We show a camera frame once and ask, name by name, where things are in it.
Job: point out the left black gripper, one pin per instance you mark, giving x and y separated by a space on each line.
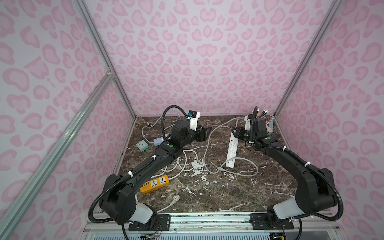
199 133

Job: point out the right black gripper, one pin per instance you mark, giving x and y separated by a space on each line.
242 133

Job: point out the white power strip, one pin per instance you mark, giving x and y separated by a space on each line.
232 151

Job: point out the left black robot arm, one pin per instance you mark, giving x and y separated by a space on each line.
117 200

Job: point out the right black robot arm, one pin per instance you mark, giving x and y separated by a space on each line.
316 193

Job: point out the light blue power strip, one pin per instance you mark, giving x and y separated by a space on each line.
158 141

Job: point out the orange power strip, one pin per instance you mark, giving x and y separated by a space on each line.
155 184

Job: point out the bundle of pencils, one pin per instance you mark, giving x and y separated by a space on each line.
265 115

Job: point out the pink pencil cup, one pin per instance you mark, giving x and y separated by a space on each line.
267 130

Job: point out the blue beige pencil sharpener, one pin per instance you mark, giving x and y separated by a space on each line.
270 126

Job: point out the small green alarm clock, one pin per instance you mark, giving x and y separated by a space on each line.
142 145

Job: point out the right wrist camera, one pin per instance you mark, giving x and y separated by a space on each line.
248 124

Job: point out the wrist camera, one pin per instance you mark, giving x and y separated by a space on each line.
193 117
248 124

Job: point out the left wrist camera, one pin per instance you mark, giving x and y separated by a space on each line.
193 117

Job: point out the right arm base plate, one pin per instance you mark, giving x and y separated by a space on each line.
267 221

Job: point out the aluminium front rail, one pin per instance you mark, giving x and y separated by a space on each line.
239 222

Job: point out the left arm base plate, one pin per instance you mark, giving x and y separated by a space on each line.
158 222

